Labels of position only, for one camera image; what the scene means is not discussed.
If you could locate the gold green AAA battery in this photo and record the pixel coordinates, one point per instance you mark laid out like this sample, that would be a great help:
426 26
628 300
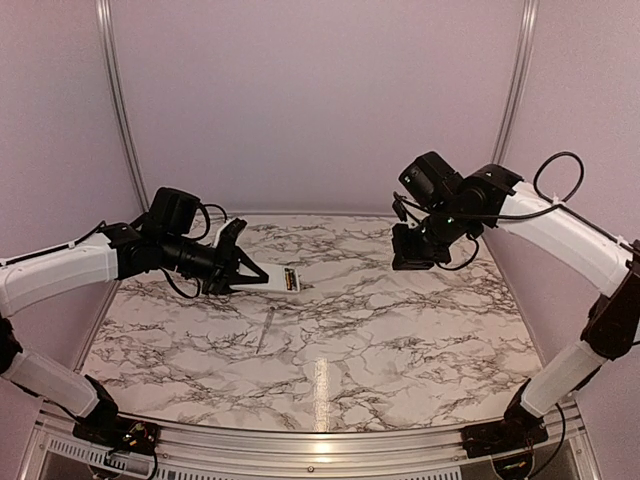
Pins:
288 279

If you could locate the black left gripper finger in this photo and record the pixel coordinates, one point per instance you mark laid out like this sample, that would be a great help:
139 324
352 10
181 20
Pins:
245 271
235 289

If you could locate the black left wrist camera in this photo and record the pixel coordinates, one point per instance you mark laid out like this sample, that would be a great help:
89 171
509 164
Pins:
172 211

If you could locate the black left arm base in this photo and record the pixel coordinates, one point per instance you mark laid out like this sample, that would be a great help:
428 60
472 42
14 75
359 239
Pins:
105 426

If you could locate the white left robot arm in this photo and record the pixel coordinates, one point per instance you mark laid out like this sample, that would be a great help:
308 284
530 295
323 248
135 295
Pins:
110 252

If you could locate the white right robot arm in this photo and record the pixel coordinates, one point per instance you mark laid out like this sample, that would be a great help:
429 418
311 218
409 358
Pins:
447 206

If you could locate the right aluminium frame post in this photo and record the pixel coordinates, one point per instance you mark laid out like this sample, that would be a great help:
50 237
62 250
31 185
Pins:
518 79

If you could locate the left aluminium frame post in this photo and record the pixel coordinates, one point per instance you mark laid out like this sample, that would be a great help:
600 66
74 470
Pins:
104 12

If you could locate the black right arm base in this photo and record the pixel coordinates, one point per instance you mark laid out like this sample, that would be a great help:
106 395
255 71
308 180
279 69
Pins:
517 429

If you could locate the aluminium frame post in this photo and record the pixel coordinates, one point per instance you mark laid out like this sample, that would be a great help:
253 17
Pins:
518 79
104 12

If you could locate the white remote control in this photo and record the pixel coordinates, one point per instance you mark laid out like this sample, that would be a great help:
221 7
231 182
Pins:
276 282

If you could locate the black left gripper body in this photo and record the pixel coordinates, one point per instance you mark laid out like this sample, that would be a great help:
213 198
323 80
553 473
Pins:
196 262

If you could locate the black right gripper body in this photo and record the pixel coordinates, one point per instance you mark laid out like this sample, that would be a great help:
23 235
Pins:
432 242

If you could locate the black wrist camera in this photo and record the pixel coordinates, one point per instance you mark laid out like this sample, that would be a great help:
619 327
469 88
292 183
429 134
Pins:
430 180
172 211

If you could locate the front aluminium rail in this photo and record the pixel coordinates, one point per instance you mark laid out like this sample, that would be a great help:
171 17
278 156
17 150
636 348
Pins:
199 452

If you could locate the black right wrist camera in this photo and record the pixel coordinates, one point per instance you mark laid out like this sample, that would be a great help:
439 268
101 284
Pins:
430 180

